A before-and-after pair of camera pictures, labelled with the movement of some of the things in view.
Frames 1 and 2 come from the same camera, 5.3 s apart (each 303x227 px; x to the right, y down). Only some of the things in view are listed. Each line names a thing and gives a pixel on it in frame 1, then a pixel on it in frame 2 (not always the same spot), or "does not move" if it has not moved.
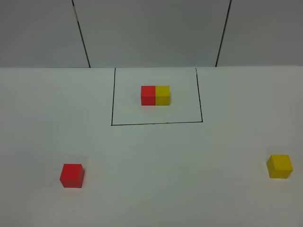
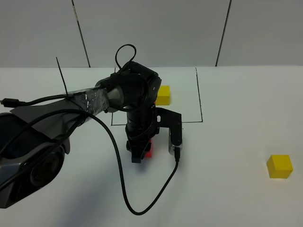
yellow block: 279,166 does not move
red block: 72,175 → 148,154
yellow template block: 162,95 does not move
